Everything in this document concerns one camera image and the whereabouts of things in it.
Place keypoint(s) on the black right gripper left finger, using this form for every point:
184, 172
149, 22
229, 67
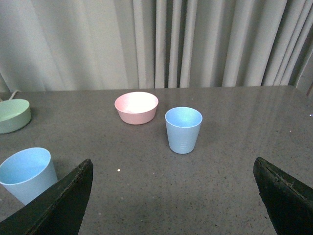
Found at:
57, 211

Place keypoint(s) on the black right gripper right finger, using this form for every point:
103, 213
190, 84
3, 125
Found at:
289, 202

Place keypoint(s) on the blue cup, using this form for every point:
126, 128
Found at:
28, 173
183, 126

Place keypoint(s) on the green bowl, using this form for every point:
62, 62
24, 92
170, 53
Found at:
14, 115

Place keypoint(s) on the pink bowl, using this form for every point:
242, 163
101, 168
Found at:
136, 108

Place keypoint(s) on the grey curtain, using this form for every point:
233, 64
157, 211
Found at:
66, 45

